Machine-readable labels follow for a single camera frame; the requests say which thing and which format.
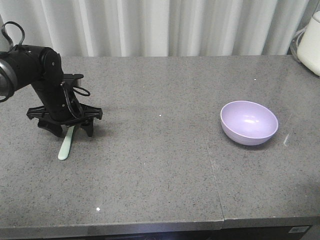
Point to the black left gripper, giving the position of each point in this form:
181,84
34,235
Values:
60,106

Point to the mint green plastic spoon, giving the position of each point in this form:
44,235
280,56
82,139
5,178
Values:
66,145

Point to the purple plastic bowl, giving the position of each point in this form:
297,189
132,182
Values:
248,123

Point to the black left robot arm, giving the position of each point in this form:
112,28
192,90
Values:
41,67

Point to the white pleated curtain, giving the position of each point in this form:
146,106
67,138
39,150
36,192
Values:
125,28

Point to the black two-drawer sterilizer cabinet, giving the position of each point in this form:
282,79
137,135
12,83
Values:
247,233

